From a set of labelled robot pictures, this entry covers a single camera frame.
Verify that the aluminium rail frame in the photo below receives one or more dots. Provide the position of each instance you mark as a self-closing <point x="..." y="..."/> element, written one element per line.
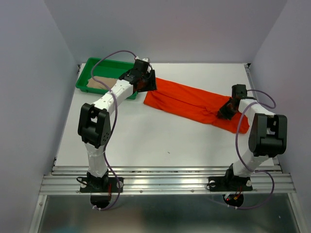
<point x="165" y="161"/>

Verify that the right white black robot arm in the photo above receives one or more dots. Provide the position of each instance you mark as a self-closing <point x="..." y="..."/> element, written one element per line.
<point x="267" y="138"/>

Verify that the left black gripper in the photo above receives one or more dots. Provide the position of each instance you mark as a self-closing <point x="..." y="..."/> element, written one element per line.
<point x="152" y="85"/>

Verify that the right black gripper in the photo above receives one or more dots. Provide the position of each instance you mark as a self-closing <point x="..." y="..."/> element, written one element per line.
<point x="224" y="114"/>

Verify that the beige folded t shirt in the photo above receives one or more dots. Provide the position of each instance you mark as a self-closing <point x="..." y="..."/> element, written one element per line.
<point x="101" y="82"/>

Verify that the orange t shirt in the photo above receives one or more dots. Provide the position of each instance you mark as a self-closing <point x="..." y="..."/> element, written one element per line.
<point x="191" y="103"/>

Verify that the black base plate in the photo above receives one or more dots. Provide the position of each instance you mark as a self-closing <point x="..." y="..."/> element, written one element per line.
<point x="224" y="184"/>
<point x="106" y="185"/>

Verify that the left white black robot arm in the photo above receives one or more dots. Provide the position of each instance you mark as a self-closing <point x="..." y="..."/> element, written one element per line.
<point x="94" y="126"/>

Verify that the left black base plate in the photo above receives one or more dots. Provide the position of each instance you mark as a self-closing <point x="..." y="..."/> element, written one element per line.
<point x="106" y="185"/>

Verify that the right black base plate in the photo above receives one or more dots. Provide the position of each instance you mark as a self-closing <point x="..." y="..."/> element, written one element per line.
<point x="224" y="184"/>

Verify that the green plastic tray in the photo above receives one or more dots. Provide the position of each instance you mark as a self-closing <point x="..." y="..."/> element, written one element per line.
<point x="107" y="68"/>

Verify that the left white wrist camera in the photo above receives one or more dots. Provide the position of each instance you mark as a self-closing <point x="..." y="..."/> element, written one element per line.
<point x="143" y="59"/>

